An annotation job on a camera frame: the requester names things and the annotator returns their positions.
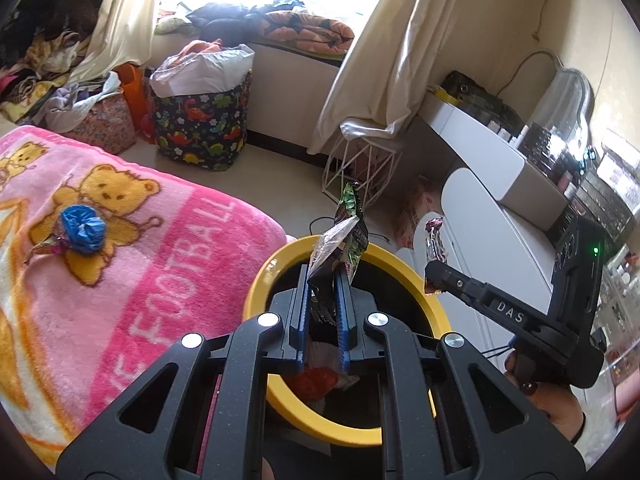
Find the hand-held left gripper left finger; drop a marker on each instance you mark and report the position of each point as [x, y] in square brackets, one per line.
[300, 315]

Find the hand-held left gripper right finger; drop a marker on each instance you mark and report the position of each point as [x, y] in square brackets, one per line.
[343, 325]

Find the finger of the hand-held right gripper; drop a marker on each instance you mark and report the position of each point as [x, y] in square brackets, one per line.
[490, 302]

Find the yellow trash bin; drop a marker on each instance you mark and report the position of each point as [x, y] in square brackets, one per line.
[259, 292]

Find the red plastic wrapper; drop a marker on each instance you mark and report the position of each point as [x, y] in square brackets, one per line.
[320, 382]

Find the small dark candy wrapper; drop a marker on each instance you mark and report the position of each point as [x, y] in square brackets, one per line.
[434, 240]

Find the green black snack wrapper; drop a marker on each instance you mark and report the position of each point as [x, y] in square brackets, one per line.
[351, 240]

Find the person's right hand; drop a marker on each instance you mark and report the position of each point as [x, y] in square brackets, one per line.
[555, 405]

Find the white rounded cabinet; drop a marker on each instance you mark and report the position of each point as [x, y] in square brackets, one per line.
[480, 240]

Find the clear drawer organizer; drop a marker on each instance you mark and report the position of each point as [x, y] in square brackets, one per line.
[595, 190]

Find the pink bear blanket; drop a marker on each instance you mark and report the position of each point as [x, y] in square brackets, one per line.
[150, 310]

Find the white desk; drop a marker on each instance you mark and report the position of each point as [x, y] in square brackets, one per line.
[480, 145]

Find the arched table mirror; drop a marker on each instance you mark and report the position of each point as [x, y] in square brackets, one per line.
[565, 100]

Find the black bag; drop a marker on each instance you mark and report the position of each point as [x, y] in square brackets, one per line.
[475, 95]

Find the dinosaur print storage bag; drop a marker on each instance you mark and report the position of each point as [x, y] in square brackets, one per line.
[200, 130]

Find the blue plastic bag ball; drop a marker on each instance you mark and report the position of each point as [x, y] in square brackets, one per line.
[82, 227]

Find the small foil candy wrapper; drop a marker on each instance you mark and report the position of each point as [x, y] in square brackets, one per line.
[50, 246]

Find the white plastic bag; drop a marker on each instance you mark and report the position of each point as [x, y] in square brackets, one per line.
[200, 70]

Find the cream window curtain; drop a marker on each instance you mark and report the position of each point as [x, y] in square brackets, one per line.
[125, 20]
[400, 50]

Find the floral fabric bag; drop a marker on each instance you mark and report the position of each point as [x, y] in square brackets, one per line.
[105, 125]

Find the orange bag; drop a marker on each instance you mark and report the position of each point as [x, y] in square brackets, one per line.
[134, 95]

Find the orange patterned quilt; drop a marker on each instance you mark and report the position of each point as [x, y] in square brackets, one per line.
[310, 32]

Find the dark clothes on sill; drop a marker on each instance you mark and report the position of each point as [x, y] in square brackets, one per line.
[220, 17]

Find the pale lilac garment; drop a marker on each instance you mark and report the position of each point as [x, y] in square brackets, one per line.
[75, 100]

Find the pile of clothes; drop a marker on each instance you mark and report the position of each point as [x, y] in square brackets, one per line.
[40, 35]

